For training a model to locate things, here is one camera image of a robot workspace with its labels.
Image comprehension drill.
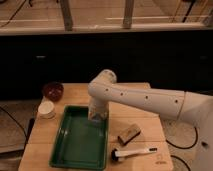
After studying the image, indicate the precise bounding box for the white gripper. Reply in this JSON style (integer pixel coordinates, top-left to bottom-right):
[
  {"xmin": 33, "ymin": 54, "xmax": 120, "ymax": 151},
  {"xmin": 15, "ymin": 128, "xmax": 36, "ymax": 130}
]
[{"xmin": 88, "ymin": 104, "xmax": 109, "ymax": 122}]

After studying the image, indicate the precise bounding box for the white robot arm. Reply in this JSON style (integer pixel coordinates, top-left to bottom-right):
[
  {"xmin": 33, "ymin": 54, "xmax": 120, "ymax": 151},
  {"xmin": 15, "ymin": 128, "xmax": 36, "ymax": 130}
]
[{"xmin": 88, "ymin": 69, "xmax": 213, "ymax": 171}]

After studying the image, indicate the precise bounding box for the brown sponge block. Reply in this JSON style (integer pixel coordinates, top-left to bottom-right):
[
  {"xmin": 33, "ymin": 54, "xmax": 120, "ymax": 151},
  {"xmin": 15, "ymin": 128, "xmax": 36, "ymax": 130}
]
[{"xmin": 118, "ymin": 124, "xmax": 141, "ymax": 146}]

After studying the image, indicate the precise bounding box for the green plastic tray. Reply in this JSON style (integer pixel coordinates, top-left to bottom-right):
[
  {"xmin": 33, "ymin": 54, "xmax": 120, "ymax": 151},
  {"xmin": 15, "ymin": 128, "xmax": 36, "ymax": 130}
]
[{"xmin": 49, "ymin": 106, "xmax": 108, "ymax": 171}]

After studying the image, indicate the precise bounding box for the dark red bowl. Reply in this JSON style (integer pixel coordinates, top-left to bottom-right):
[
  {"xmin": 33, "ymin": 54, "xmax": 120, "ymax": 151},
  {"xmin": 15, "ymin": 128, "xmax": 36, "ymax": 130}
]
[{"xmin": 42, "ymin": 82, "xmax": 64, "ymax": 102}]

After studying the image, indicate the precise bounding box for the small white cup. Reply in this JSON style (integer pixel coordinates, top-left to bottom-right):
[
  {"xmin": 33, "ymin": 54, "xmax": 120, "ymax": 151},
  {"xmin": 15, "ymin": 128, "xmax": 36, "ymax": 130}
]
[{"xmin": 38, "ymin": 101, "xmax": 55, "ymax": 119}]

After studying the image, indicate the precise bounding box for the white handled dish brush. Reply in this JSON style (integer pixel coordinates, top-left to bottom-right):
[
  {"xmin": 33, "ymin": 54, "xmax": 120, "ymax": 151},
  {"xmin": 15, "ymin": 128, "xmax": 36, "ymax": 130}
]
[{"xmin": 111, "ymin": 148, "xmax": 157, "ymax": 162}]

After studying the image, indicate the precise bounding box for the black floor cable left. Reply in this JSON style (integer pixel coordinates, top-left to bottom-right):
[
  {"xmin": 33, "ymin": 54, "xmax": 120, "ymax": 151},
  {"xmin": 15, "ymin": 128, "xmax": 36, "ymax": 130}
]
[{"xmin": 0, "ymin": 106, "xmax": 28, "ymax": 140}]

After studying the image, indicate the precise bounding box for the black floor cable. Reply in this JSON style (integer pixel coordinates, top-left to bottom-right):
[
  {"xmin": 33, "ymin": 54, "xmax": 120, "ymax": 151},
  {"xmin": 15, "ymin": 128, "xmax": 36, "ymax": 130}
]
[
  {"xmin": 0, "ymin": 106, "xmax": 28, "ymax": 140},
  {"xmin": 165, "ymin": 126, "xmax": 199, "ymax": 171}
]

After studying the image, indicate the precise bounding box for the black floor cable right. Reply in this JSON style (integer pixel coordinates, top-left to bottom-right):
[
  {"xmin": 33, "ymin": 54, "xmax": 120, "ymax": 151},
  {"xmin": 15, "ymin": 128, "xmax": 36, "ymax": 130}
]
[{"xmin": 165, "ymin": 126, "xmax": 199, "ymax": 171}]

